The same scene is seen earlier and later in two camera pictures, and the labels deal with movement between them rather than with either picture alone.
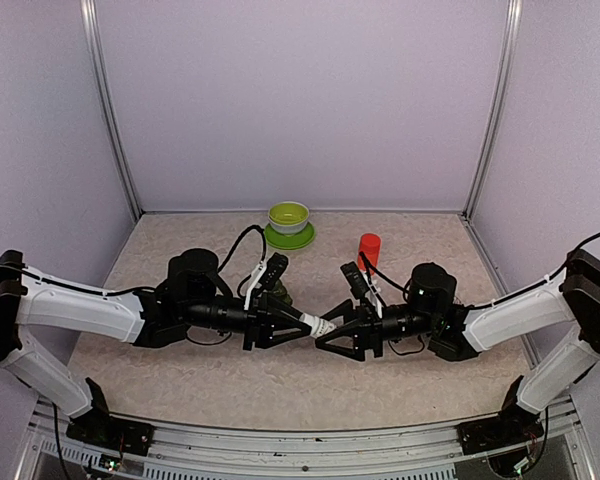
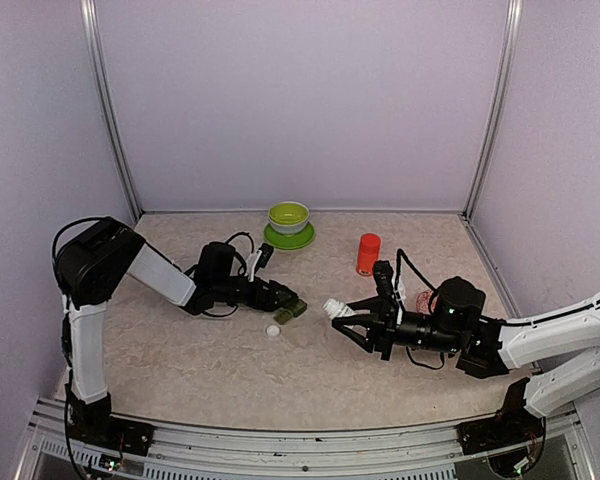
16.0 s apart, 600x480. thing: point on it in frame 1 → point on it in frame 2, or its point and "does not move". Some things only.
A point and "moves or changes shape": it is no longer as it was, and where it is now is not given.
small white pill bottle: (318, 325) moves or changes shape
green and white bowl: (288, 217) does not move
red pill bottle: (371, 244) does not move
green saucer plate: (289, 241) does not move
